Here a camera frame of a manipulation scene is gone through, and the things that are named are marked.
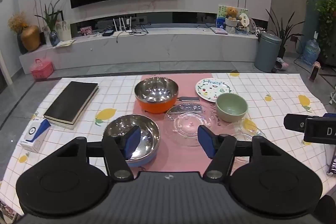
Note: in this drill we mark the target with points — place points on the bushy green plant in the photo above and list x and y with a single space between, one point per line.
326 19

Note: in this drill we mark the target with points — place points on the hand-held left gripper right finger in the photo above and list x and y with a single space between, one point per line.
207 141

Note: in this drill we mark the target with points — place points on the clear glass plate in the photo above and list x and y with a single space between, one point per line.
183 124
249 129

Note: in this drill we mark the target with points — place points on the stack of papers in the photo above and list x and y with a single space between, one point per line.
65 43

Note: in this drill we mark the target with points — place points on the green plant in blue vase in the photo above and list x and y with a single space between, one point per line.
53 37

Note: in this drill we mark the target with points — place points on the grey trash bin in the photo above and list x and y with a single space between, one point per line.
267 53

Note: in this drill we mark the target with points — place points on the small pink floor device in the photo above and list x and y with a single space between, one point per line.
315 71

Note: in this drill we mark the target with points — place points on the white router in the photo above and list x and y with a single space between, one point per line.
122 31

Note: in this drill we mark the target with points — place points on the green painted card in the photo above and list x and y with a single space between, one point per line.
221 11

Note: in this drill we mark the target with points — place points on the white and blue box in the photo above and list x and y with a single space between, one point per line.
34 134

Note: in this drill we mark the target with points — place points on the white printed vase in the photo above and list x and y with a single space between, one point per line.
63 31

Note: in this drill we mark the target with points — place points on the white marble console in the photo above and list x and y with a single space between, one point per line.
157 48

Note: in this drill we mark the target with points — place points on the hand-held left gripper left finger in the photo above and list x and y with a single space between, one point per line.
132 141

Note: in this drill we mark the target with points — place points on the decorative display plate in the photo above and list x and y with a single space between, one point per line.
252 26

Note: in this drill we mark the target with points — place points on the pair of slippers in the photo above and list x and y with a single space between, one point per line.
281 64

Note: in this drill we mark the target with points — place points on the teddy bear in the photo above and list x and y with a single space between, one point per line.
232 14

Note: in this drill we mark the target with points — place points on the round hand fan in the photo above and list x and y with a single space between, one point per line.
244 19

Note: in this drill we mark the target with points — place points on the green ceramic bowl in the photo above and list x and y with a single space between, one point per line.
231 113

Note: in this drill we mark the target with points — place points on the small black box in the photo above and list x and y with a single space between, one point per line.
107 33

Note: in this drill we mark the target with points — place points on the blue steel bowl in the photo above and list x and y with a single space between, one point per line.
147 134

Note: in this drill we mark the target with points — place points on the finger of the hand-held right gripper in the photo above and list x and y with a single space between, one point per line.
294 122

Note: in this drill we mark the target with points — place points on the long-leaf potted plant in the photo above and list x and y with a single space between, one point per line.
284 29

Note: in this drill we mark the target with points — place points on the blue water jug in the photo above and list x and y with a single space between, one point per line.
311 53

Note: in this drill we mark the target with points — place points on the white fruit-print plate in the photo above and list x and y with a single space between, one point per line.
207 88

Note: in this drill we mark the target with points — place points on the orange steel bowl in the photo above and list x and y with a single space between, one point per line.
157 106

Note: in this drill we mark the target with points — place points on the pink photo frame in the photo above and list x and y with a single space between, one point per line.
86 31

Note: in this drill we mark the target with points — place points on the black notebook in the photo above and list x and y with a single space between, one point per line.
69 98

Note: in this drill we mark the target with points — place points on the pink storage box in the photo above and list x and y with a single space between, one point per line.
41 69

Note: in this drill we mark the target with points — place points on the pink placemat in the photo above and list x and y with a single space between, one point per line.
183 158

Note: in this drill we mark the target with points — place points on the gold vase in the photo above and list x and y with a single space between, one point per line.
31 39

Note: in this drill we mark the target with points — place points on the dried flower bunch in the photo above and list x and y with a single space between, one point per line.
17 20

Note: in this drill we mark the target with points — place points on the pink tablet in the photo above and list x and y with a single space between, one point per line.
218 30

